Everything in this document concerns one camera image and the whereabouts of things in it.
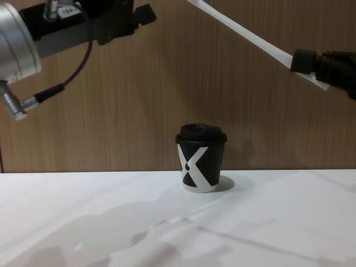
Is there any black plastic cup lid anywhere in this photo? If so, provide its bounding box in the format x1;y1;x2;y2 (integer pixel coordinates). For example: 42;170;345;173
175;122;229;146

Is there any black paper cup, white cross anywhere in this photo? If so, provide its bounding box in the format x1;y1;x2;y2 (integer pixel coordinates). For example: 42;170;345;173
176;142;225;194

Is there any long white strip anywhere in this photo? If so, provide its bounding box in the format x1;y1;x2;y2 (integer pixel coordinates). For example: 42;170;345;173
187;0;331;92

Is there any thin dark cable, silver plug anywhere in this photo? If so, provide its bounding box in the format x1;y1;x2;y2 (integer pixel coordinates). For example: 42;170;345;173
21;0;94;111

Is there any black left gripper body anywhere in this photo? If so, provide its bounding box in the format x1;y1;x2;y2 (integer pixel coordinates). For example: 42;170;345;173
18;0;136;46

